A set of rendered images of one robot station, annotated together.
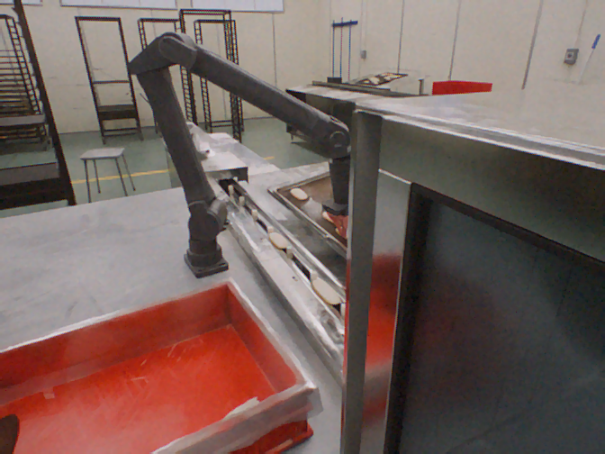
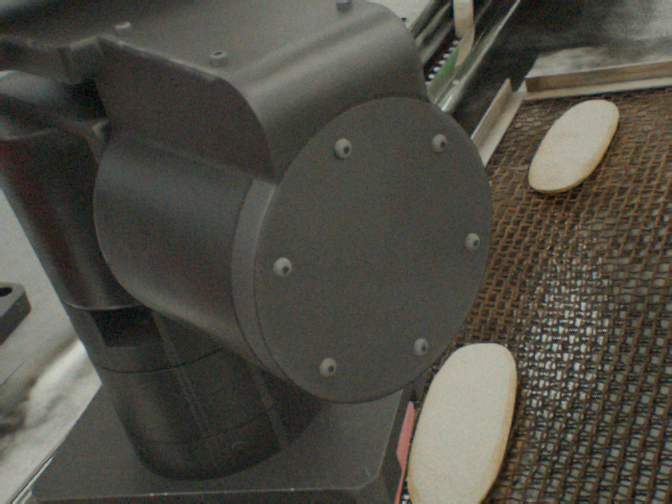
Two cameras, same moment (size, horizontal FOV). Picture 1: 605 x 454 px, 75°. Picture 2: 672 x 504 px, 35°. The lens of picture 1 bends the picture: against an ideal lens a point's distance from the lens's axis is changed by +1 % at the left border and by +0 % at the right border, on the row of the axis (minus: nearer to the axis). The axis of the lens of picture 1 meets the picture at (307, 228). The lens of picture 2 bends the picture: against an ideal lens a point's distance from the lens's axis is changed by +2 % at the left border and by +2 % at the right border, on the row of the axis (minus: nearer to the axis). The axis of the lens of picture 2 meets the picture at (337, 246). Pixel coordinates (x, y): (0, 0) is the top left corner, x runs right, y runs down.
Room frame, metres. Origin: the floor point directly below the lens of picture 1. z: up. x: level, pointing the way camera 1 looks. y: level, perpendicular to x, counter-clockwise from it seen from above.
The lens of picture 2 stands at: (0.79, -0.29, 1.20)
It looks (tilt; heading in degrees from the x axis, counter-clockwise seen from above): 34 degrees down; 53
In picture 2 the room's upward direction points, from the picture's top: 8 degrees counter-clockwise
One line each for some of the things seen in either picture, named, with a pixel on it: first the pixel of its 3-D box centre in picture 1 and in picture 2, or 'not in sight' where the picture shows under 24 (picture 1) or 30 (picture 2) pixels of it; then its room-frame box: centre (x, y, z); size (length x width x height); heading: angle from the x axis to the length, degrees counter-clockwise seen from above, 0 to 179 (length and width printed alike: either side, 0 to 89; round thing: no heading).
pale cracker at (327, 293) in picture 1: (325, 290); not in sight; (0.71, -0.04, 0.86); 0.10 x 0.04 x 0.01; 25
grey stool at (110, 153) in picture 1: (108, 175); not in sight; (3.71, 1.94, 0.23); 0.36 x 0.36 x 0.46; 12
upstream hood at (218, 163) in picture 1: (194, 144); not in sight; (2.01, 0.58, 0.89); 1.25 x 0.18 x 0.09; 25
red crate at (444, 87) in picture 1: (461, 88); not in sight; (4.42, -1.66, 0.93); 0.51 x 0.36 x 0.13; 29
